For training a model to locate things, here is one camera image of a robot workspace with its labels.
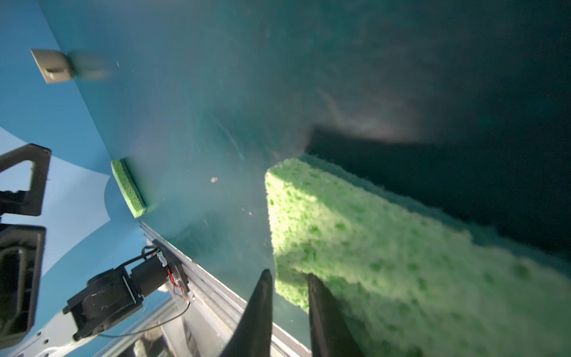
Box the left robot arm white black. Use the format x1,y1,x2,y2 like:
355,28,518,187
1,223,168,356

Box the beige ceramic mug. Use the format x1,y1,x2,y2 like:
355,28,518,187
31,48,76,84

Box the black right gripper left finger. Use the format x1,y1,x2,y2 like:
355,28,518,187
219,269,274,357

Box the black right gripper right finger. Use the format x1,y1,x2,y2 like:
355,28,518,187
307,274,364,357

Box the green sponge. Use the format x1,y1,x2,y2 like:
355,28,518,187
111,159,147,219
265,157,570,356

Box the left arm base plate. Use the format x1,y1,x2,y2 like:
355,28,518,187
152,239,190,300

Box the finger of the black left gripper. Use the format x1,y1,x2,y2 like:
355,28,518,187
1,144,51,217
1,224,46,349

